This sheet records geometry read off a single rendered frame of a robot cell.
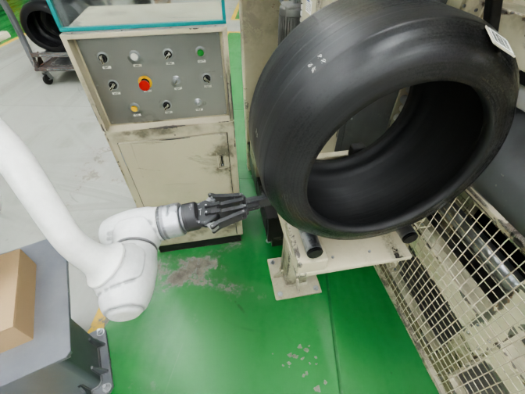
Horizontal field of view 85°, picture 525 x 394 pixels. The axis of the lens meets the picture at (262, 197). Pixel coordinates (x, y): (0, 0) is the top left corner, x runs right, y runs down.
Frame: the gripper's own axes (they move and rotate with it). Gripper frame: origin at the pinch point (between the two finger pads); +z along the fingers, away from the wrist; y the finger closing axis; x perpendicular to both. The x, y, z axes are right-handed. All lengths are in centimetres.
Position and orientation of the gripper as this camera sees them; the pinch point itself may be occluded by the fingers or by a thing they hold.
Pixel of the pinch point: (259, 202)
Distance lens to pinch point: 76.9
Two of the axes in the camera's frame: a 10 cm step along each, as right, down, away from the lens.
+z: 9.8, -2.1, 0.3
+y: -1.8, -7.0, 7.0
